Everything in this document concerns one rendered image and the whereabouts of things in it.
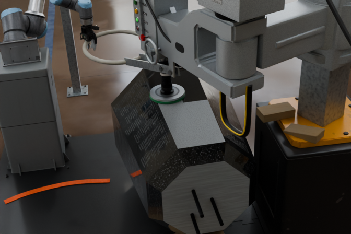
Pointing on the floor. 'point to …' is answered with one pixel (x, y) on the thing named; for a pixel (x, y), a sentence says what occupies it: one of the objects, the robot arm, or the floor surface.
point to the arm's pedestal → (31, 116)
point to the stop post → (75, 91)
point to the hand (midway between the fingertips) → (91, 47)
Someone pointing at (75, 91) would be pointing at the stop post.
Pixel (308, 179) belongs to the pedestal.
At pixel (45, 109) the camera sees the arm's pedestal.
